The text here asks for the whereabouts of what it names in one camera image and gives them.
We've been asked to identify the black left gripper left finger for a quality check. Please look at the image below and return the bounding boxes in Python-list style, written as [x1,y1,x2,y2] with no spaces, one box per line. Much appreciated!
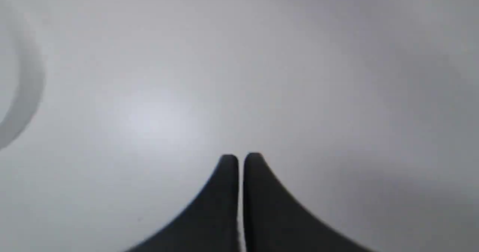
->
[130,154,240,252]

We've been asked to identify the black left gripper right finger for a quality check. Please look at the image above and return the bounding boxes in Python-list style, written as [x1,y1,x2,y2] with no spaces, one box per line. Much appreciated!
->
[243,153,367,252]

